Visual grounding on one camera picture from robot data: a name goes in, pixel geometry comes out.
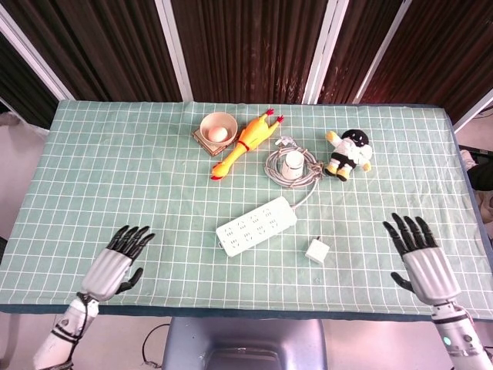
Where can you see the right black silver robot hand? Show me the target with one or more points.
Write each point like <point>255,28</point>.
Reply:
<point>431,275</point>

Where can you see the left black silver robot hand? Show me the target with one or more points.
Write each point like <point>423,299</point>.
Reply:
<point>106,275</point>

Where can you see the white plug adapter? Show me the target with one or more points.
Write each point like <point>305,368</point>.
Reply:
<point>317,252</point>

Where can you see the white power strip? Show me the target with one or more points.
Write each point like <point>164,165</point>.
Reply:
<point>256,227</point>

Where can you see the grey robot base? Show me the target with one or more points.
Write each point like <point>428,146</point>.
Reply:
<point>242,341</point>

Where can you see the green checked tablecloth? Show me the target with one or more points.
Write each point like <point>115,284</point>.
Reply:
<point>135,192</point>

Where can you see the black bag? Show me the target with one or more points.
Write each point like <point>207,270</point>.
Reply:
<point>481,177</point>

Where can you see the white shoe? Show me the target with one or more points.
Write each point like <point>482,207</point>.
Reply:
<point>469,158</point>

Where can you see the black white plush doll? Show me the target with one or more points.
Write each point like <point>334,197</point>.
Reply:
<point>348,152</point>

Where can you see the square wooden coaster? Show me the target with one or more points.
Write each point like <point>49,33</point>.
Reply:
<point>210,147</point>

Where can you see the white cylindrical cup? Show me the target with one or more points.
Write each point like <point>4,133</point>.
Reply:
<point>293,165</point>

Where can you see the pale egg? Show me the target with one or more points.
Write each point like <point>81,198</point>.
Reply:
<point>217,133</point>

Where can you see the yellow rubber chicken toy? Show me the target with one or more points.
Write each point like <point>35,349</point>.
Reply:
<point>246,140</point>

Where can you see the beige round bowl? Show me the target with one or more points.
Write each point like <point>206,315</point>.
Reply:
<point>231,122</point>

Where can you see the dark folding screen white frames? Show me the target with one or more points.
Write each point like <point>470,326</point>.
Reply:
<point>246,46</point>

